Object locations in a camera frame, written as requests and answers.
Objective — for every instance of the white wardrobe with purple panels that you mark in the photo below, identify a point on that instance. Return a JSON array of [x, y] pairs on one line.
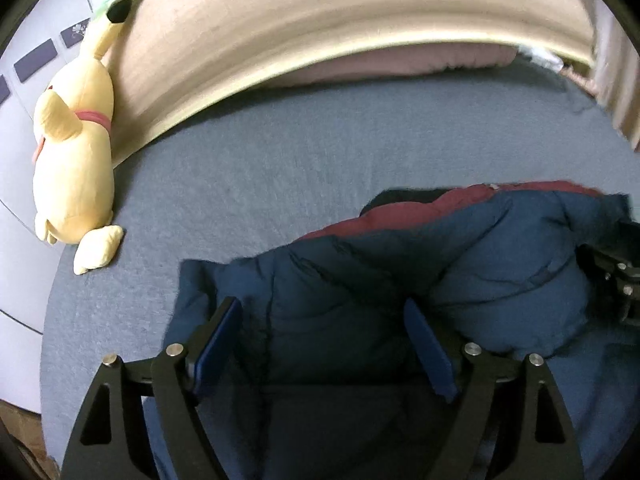
[[20, 185]]

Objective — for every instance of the white and blue cloth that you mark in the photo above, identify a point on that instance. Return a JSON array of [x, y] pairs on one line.
[[542, 57]]

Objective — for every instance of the folded tan straw mat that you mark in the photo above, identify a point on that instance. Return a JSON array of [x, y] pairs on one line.
[[300, 20]]

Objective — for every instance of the bed with grey sheet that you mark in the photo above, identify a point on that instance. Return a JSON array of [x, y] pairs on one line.
[[300, 160]]

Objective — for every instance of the pink pillow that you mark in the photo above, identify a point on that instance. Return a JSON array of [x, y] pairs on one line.
[[400, 62]]

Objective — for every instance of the navy blue puffer jacket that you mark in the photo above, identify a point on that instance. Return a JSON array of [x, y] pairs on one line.
[[350, 290]]

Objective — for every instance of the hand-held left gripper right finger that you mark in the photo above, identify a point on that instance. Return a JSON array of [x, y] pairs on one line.
[[430, 350]]

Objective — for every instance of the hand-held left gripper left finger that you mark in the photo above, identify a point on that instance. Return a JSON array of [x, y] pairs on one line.
[[220, 350]]

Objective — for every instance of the beige curtain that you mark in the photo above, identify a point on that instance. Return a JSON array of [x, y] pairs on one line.
[[617, 60]]

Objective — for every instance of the yellow plush toy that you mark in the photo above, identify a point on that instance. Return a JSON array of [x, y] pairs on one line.
[[75, 160]]

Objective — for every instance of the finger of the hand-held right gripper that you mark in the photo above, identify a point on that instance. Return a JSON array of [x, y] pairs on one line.
[[617, 270]]

